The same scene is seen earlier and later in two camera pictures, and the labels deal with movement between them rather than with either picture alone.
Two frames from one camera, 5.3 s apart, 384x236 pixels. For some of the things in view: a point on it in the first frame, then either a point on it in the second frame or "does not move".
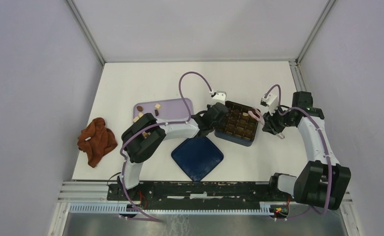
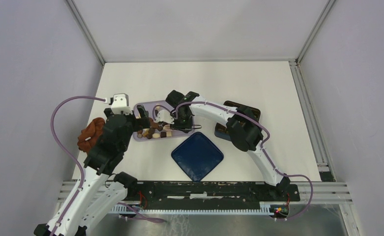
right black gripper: (270, 125) to (186, 128)
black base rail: (200, 193) does not move
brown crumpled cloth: (96, 140) does not move
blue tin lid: (197, 157) does not move
